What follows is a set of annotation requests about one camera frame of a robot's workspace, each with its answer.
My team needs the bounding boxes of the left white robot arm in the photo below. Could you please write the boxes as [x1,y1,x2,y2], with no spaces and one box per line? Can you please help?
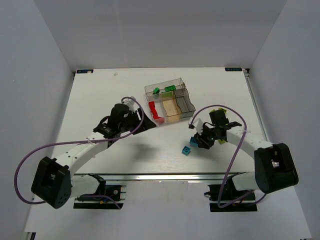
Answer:
[31,103,157,209]

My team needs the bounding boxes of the cyan small lego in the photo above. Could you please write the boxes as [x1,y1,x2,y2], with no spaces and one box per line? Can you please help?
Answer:
[181,146,191,156]

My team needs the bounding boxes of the cyan long lego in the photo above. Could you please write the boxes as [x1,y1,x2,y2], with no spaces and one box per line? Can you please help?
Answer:
[189,136,198,147]

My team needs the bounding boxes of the small green number lego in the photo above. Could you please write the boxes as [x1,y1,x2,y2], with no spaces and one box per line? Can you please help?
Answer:
[152,87,160,96]

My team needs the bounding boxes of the red curved lego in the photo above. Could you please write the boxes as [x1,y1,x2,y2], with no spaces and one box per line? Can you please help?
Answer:
[152,112,163,123]

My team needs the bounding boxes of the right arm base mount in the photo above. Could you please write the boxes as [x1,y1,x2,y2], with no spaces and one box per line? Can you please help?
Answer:
[204,184,258,213]

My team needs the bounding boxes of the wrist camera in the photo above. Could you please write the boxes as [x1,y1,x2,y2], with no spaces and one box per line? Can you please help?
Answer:
[121,98,135,112]
[188,118,204,135]

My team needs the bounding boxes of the long clear smoky container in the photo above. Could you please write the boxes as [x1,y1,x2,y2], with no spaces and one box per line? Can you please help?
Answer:
[144,78,186,102]

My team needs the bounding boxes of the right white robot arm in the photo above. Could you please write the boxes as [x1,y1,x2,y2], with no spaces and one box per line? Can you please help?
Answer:
[189,109,299,194]

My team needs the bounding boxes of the left blue table label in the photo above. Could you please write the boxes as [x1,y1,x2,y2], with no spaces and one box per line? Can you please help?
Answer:
[76,69,94,74]

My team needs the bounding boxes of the amber transparent container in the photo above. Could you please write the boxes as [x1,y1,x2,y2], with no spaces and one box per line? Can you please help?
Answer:
[160,91,181,123]

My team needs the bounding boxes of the grey smoky container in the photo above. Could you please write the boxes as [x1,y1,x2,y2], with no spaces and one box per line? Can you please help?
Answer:
[173,88,196,119]

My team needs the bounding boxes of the lime lego near front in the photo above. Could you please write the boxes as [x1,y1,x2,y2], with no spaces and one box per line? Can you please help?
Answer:
[218,139,226,145]

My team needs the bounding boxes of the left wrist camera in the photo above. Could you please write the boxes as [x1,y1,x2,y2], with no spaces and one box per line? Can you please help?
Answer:
[121,98,135,112]

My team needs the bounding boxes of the lime curved lego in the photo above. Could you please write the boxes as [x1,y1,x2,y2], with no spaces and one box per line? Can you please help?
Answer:
[218,107,227,114]

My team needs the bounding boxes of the right blue table label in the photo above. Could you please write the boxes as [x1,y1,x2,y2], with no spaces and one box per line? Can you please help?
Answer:
[224,67,243,72]

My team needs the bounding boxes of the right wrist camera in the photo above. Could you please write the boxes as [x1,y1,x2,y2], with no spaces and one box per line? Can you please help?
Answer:
[188,118,204,135]

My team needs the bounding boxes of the blue table label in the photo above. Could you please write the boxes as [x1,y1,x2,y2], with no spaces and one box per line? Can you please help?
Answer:
[76,69,94,74]
[224,67,243,72]

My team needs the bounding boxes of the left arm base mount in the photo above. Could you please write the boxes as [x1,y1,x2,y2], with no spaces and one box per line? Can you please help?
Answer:
[71,174,127,210]

